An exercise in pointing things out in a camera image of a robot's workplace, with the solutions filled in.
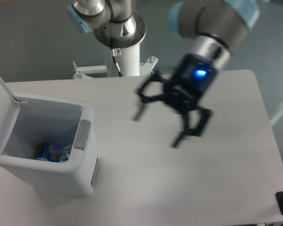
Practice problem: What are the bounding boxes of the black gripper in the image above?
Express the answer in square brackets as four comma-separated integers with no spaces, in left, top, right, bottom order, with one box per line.
[131,53,221,149]

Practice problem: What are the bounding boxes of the clear plastic water bottle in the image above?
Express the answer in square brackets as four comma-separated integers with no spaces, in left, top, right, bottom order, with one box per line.
[47,124,78,158]

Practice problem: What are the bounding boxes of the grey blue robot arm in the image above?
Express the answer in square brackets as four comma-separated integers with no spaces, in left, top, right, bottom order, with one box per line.
[67,0,260,147]

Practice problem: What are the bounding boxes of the white plastic trash can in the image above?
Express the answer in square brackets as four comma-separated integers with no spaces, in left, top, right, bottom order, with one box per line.
[0,77,100,196]

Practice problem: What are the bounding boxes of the blue snack wrapper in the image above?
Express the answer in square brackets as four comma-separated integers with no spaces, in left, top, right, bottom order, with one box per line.
[35,142,62,162]

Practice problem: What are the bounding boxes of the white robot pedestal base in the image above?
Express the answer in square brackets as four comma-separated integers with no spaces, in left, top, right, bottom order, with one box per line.
[72,11,159,80]

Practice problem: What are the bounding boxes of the black cable on pedestal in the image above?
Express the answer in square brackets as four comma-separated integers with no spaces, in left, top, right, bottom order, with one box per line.
[109,37,124,77]

